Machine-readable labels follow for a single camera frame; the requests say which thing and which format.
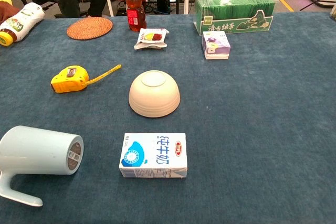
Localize yellow tape measure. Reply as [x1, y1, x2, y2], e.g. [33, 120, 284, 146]
[50, 64, 122, 94]

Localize beige ceramic bowl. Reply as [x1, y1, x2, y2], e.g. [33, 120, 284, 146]
[128, 70, 181, 118]

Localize white blue milk carton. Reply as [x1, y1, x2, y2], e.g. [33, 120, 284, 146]
[118, 132, 188, 179]

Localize white snack packet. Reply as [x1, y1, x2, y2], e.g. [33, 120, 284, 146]
[133, 27, 170, 50]

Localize small purple white box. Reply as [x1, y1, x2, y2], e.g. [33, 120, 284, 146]
[201, 30, 232, 60]

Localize honey bottle with yellow cap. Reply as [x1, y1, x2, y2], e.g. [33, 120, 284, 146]
[124, 0, 148, 33]

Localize blue table cloth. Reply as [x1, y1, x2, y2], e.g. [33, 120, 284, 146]
[0, 11, 336, 224]

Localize round woven rattan coaster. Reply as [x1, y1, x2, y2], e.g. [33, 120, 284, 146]
[66, 17, 114, 41]

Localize clear box of green tea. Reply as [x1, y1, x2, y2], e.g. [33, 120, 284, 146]
[193, 0, 281, 36]

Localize white squeeze bottle yellow cap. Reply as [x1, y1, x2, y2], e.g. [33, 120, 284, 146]
[0, 2, 46, 47]

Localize light blue handled mug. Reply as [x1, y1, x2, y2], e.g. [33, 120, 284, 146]
[0, 125, 85, 207]

